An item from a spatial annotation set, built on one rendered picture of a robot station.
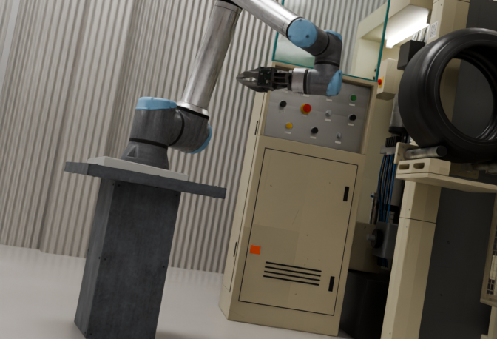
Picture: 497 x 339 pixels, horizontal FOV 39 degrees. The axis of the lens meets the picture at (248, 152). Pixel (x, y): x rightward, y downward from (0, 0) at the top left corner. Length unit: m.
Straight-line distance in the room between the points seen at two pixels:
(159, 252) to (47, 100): 2.69
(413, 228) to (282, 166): 0.68
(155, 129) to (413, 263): 1.35
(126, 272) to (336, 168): 1.32
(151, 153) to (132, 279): 0.46
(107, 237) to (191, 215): 2.85
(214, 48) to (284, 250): 1.12
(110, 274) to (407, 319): 1.40
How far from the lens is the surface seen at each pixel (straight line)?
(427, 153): 2.95
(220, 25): 2.78
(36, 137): 5.06
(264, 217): 3.36
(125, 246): 2.53
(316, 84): 2.40
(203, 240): 5.38
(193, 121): 2.72
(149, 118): 2.60
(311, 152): 3.41
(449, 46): 2.95
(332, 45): 2.41
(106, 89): 5.00
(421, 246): 3.25
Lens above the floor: 0.55
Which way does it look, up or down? 4 degrees up
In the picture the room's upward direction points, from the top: 10 degrees clockwise
